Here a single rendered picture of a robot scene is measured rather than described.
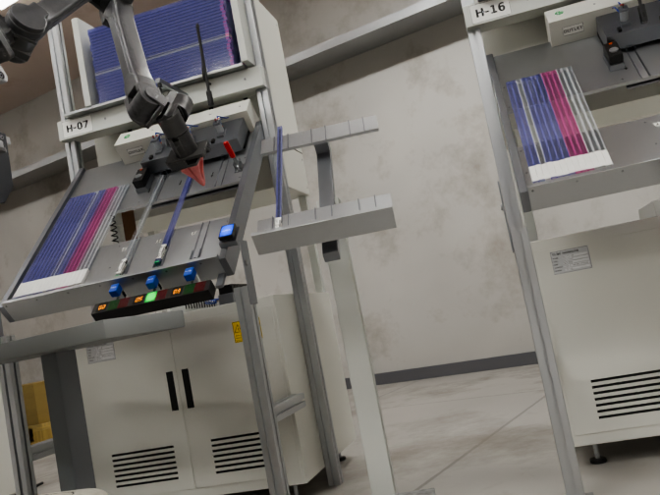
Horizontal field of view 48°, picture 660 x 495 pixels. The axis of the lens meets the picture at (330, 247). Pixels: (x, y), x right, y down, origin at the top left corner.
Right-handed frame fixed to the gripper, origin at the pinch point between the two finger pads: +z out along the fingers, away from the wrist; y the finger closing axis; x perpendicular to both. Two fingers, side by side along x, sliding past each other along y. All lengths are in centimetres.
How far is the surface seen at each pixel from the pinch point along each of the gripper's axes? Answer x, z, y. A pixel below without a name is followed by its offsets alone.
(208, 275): 6.6, 23.8, 7.9
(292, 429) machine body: 17, 78, 4
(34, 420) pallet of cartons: -192, 267, 310
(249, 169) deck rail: -35.8, 19.5, 1.2
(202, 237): -6.6, 20.2, 10.9
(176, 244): -6.2, 20.1, 18.9
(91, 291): 6.6, 20.2, 41.4
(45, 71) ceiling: -437, 90, 293
